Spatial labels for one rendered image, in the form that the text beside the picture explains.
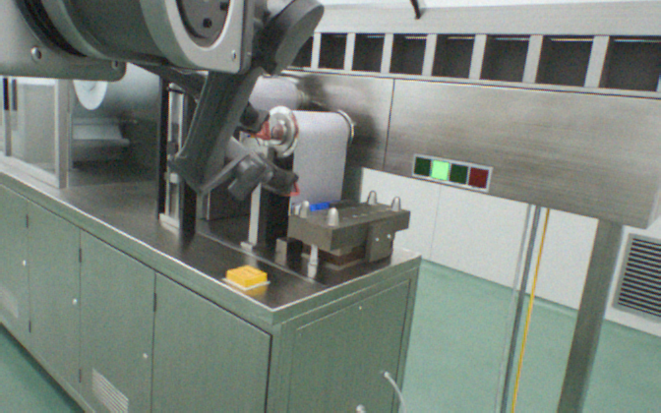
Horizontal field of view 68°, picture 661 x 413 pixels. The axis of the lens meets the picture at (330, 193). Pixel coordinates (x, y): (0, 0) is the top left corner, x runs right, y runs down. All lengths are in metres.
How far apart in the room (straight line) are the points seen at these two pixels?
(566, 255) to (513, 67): 2.51
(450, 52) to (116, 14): 1.34
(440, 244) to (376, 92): 2.72
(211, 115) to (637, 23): 1.03
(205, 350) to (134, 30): 1.16
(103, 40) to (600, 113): 1.18
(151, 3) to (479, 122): 1.23
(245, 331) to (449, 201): 3.06
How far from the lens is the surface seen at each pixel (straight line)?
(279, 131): 1.42
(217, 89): 0.63
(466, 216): 4.08
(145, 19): 0.32
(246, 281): 1.21
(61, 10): 0.35
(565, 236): 3.85
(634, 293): 3.83
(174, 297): 1.48
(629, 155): 1.36
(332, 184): 1.57
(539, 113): 1.40
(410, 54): 1.67
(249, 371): 1.29
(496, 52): 1.54
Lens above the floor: 1.39
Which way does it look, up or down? 12 degrees down
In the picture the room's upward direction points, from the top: 6 degrees clockwise
